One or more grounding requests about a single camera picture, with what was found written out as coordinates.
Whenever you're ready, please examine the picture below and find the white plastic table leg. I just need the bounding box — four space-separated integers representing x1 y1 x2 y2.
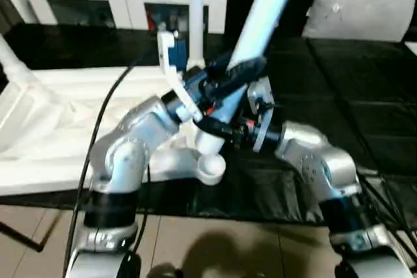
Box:
195 0 306 157
188 0 206 67
0 35 36 85

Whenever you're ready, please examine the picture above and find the white plastic table top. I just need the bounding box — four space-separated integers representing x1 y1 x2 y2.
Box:
0 59 227 198

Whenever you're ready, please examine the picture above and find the light grey cushion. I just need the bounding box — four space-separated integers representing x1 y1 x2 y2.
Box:
301 0 416 43

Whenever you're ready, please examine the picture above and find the brown rounded robot part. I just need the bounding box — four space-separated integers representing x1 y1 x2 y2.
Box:
148 262 183 278

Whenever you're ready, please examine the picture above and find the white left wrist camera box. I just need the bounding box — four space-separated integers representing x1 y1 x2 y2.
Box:
156 23 203 123

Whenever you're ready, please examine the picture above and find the black metal frame bar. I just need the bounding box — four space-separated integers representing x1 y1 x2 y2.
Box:
0 221 45 253

